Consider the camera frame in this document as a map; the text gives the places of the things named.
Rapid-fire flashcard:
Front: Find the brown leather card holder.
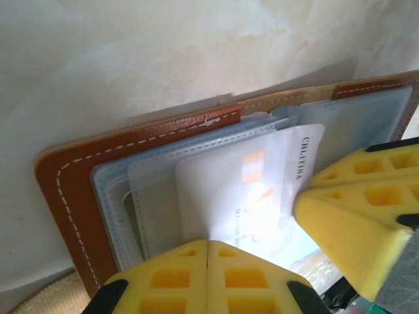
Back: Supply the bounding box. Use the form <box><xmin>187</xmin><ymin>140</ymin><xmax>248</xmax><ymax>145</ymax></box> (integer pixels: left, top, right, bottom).
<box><xmin>0</xmin><ymin>70</ymin><xmax>419</xmax><ymax>314</ymax></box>

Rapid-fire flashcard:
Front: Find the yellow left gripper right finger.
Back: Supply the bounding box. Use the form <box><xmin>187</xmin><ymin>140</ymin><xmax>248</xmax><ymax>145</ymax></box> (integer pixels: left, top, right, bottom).
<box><xmin>208</xmin><ymin>240</ymin><xmax>329</xmax><ymax>314</ymax></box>

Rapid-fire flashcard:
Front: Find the white Chlitina VIP card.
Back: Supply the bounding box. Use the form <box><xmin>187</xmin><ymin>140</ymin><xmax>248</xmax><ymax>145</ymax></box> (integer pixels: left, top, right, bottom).
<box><xmin>174</xmin><ymin>122</ymin><xmax>325</xmax><ymax>262</ymax></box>

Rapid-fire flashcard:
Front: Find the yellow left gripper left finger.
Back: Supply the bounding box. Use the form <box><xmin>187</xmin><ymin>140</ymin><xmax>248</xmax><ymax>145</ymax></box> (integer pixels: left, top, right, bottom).
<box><xmin>83</xmin><ymin>239</ymin><xmax>209</xmax><ymax>314</ymax></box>

